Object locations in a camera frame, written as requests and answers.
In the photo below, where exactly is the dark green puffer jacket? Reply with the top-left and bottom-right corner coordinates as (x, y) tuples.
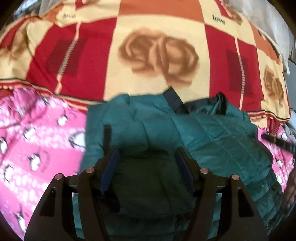
(80, 89), (283, 240)

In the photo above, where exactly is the person's right hand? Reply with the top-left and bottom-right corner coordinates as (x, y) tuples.
(283, 170), (295, 208)

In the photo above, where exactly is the grey fleece garment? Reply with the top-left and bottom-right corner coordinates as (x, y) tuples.
(283, 122), (296, 145)

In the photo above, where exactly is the pink penguin print bedsheet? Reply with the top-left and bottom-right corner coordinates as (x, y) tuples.
(1, 88), (295, 240)

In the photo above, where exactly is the red orange checked rose blanket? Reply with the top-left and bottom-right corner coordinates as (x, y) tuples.
(1, 1), (290, 128)

